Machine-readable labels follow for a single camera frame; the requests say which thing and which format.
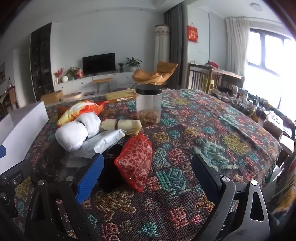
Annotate white sheer curtain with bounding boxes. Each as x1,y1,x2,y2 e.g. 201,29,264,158
225,16,251,77

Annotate cluster of bottles and jars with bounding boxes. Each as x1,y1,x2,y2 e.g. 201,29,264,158
209,87,266,116

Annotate orange lounge chair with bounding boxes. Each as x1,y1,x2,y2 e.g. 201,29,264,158
132,61,178,88

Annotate flat yellow cardboard box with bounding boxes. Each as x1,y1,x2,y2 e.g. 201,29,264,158
104,90,139,103

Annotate dark glass display cabinet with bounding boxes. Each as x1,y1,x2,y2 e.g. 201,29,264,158
30,22,56,101

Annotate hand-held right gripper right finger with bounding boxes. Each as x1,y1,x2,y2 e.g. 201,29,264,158
191,154,271,241

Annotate white television cabinet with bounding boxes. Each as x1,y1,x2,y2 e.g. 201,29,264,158
54,71,139,93

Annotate bushy green potted plant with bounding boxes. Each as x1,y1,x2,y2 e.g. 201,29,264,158
66,67,80,80

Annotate woven basket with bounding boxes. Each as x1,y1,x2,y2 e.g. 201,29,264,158
264,111,284,137

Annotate black television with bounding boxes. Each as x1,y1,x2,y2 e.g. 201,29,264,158
82,53,116,75

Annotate white standing air conditioner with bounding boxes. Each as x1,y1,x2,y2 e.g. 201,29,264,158
154,24,170,72

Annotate clear jar with black lid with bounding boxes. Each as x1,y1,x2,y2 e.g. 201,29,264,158
135,85,163,126

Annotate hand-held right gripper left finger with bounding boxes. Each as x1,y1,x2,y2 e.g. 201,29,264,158
25,153,105,241

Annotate patterned woven blanket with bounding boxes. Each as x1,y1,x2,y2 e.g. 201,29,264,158
14,88,284,241

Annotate red mesh bag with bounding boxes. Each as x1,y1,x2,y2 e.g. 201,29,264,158
114,133,154,193

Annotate red wall hanging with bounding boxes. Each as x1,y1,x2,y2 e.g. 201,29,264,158
187,23,199,43

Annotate clear plastic bag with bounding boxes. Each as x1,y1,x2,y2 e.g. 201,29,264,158
65,152,93,168

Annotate cream cloth with band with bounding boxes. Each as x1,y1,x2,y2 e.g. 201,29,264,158
101,119,142,136

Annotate red flowers in vase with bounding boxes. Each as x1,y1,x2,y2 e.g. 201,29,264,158
54,68,65,83

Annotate brown cardboard box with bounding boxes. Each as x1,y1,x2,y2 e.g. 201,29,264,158
40,90,63,105

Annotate black fluffy headband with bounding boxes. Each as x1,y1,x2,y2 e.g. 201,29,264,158
98,144,130,193

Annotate wooden stool with metal legs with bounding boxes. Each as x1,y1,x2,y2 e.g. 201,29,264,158
92,77,113,94

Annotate dark framed window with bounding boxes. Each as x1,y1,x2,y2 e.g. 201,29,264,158
245,28,296,112

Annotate grey curtain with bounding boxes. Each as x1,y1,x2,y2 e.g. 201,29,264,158
164,3,188,90

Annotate white board panel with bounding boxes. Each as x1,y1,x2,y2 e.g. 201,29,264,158
0,101,49,175

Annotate large green potted plant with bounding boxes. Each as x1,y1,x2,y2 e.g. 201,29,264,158
125,57,142,72

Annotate round wooden tray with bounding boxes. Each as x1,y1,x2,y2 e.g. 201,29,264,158
60,91,82,101

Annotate white fluffy towel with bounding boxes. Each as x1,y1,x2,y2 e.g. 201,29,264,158
55,112,102,152

